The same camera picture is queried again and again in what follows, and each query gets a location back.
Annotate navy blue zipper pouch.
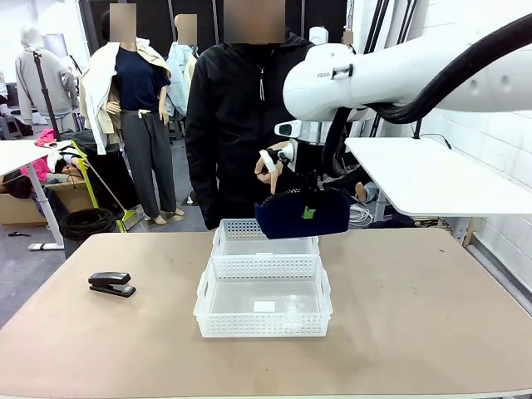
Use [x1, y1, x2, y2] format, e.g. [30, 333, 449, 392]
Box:
[254, 187, 352, 240]

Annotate dark blue cloth heap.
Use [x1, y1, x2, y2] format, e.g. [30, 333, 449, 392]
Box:
[367, 215, 419, 229]

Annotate person's left hand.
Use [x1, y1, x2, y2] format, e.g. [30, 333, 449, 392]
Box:
[254, 140, 294, 195]

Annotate mannequin with navy shirt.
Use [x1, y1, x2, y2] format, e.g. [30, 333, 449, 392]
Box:
[78, 3, 186, 226]

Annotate person in black jacket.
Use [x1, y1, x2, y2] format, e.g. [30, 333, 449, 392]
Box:
[185, 31, 354, 232]

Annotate white table with slim legs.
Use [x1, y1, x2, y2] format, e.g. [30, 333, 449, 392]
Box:
[0, 140, 74, 251]

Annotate white perforated basket with label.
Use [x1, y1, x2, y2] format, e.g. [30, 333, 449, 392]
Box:
[193, 255, 333, 338]

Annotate thin black cable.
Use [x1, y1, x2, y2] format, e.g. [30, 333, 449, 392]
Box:
[419, 132, 453, 150]

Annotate white perforated plastic basket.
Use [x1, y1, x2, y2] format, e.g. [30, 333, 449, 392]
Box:
[210, 219, 321, 259]

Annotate person's right forearm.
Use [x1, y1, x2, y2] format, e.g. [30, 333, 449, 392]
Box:
[193, 157, 224, 230]

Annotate black backdrop stand poles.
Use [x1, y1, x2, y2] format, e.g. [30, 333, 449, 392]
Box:
[363, 0, 419, 138]

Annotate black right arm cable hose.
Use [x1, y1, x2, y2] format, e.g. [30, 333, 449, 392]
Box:
[322, 12, 532, 178]

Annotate thin black stand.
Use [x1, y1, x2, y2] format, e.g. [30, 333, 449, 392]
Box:
[32, 49, 62, 142]

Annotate small pink cloth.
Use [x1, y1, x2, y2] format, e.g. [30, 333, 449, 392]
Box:
[35, 128, 57, 148]

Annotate white cable bundle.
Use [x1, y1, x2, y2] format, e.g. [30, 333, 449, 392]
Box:
[347, 204, 375, 228]

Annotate brown cardboard box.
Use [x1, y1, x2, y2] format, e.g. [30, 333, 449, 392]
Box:
[0, 178, 96, 228]

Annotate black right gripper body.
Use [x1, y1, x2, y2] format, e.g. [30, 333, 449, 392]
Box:
[297, 143, 329, 188]

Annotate black stapler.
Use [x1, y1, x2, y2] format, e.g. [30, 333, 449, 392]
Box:
[88, 272, 137, 298]

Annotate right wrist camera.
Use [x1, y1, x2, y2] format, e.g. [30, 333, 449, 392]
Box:
[276, 140, 299, 172]

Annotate coil of black cable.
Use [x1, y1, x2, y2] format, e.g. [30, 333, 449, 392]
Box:
[59, 207, 120, 243]

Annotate mannequin with grey hoodie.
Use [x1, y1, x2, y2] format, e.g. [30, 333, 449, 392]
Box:
[15, 27, 80, 126]

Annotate yellow green metal frame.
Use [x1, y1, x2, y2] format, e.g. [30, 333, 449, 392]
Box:
[69, 140, 137, 234]

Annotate white table with rounded corner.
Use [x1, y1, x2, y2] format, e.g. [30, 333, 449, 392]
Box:
[344, 136, 532, 218]

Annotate large pink cloth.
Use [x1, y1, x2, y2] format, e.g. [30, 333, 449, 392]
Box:
[20, 157, 52, 184]

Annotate mannequin with light blue jacket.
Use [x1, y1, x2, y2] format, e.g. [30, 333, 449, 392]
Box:
[165, 14, 200, 118]

